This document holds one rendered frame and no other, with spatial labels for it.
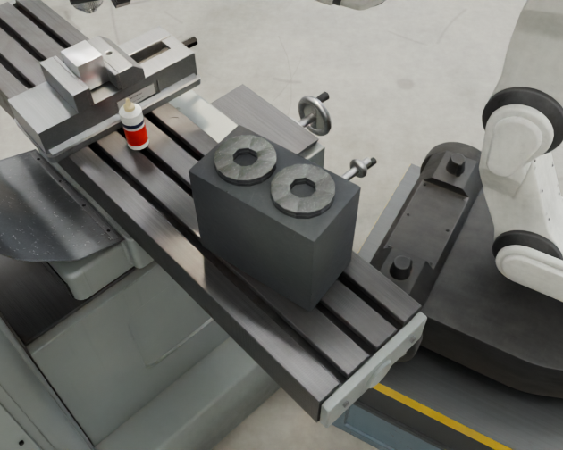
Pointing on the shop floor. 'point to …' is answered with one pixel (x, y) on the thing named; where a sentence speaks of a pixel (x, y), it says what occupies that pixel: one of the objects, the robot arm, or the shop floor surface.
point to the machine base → (197, 404)
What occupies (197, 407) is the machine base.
